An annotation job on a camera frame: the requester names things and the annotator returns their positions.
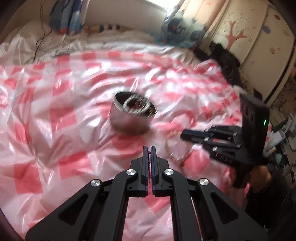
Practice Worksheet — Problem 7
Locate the red string cord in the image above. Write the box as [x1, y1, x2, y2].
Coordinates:
[146, 150, 155, 186]

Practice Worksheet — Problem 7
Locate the round metal tin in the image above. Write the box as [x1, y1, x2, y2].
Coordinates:
[109, 91, 157, 135]

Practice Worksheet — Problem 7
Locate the person's right hand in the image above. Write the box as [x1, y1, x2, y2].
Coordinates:
[248, 166, 271, 192]

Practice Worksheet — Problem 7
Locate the black clothing heap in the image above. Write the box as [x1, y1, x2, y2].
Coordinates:
[194, 41, 243, 87]

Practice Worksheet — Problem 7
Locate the pink checkered plastic sheet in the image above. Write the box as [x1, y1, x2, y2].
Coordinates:
[1, 51, 247, 237]

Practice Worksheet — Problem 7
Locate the right whale print curtain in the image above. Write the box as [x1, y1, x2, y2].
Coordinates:
[151, 1, 207, 48]

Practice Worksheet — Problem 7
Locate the whale print curtain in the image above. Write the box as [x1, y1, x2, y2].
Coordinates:
[151, 1, 207, 48]
[50, 0, 83, 36]

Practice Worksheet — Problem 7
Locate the wardrobe with tree decal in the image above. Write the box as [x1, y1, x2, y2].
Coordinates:
[200, 1, 295, 105]

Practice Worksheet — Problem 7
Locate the window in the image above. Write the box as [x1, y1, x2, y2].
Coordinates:
[146, 0, 180, 11]

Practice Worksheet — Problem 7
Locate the striped plush toy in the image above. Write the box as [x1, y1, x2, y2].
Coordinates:
[83, 24, 130, 35]

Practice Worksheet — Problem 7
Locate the left whale print curtain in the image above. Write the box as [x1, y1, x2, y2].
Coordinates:
[50, 0, 83, 36]

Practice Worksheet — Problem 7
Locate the black charger cable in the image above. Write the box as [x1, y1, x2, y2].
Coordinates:
[32, 0, 50, 63]

